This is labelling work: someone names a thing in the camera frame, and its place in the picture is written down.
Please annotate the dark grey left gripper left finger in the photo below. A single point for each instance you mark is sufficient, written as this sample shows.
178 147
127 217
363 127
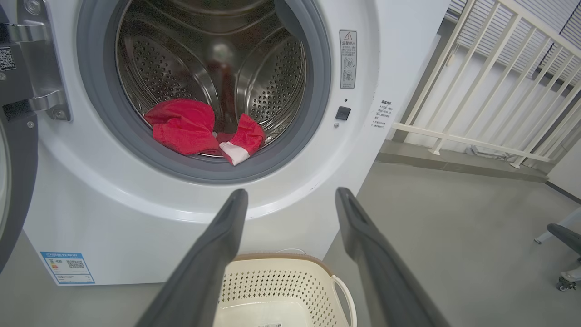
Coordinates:
204 272

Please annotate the silver metal door hinge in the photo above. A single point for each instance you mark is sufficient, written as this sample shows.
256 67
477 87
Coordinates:
45 68

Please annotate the dark washing machine door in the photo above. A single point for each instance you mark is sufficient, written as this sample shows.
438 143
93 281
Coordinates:
18 159

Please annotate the cream perforated laundry basket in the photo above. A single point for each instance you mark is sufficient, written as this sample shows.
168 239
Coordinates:
281 281

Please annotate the black square door latch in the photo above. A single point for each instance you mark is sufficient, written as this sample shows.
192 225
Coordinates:
342 113

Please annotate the white text label sticker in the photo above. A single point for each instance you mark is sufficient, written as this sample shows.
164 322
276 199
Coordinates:
381 116

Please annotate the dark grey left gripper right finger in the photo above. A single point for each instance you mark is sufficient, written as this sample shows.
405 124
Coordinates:
381 281

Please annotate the grey warning sticker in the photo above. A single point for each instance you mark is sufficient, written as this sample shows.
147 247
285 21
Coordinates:
348 59

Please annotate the cream metal railing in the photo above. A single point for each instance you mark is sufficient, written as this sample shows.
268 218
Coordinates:
454 137

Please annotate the white washing machine body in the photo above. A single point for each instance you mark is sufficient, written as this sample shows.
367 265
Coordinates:
113 218

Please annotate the blue energy label sticker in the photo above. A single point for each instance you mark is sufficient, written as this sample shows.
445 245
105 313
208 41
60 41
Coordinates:
68 268

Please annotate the red and white garment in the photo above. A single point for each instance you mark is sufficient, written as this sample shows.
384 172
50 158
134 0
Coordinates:
186 127

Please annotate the black QR code sticker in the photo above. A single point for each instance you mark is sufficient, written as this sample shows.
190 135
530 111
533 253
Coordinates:
7 59

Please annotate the wheeled chair base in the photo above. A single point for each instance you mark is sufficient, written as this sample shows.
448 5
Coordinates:
563 234

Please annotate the white barcode label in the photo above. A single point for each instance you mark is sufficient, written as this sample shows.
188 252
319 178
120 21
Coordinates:
268 325

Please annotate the grey rubber door gasket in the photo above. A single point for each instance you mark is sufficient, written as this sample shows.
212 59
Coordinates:
97 104

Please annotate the stainless steel washing machine drum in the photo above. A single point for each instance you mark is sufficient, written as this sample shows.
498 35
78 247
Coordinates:
272 91

